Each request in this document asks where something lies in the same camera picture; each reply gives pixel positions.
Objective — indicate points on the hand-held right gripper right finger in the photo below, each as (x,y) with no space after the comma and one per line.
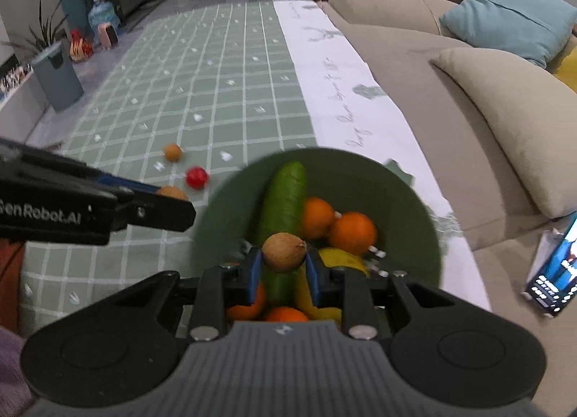
(314,279)

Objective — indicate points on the beige cushion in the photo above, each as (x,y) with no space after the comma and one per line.
(518,119)

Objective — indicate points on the purple fuzzy cloth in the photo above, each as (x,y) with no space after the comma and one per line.
(11,363)

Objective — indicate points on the smartphone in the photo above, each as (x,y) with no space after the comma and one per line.
(554,281)

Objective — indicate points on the brown kiwi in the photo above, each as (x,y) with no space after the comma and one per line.
(281,252)

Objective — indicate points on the orange plush cloth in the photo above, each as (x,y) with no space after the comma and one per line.
(9,286)

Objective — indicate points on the red cherry tomato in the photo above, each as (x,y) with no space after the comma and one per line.
(197,177)

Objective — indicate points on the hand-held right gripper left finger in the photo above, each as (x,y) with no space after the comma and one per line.
(253,277)

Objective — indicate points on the grey trash bin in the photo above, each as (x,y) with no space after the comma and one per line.
(56,83)

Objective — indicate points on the small brown fruit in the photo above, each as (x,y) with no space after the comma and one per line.
(173,193)
(172,152)

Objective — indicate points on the green colander bowl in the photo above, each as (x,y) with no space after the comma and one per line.
(396,218)

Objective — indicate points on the green checked tablecloth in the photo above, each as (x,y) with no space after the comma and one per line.
(203,83)

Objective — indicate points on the blue water jug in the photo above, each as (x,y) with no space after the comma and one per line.
(101,15)

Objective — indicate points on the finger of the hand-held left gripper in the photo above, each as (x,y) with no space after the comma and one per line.
(130,185)
(162,214)

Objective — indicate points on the yellow cushion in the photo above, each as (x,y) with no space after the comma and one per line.
(568,72)

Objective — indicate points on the light blue cushion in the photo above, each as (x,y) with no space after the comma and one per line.
(505,20)

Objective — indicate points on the green cucumber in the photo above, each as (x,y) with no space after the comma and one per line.
(284,200)

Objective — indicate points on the orange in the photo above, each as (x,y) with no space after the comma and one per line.
(252,308)
(354,227)
(286,314)
(315,218)

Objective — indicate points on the beige sofa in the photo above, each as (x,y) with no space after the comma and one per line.
(405,60)

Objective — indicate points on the pink space heater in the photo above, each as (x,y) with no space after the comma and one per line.
(108,36)

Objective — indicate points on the long-leaf potted plant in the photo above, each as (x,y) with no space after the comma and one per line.
(43,33)

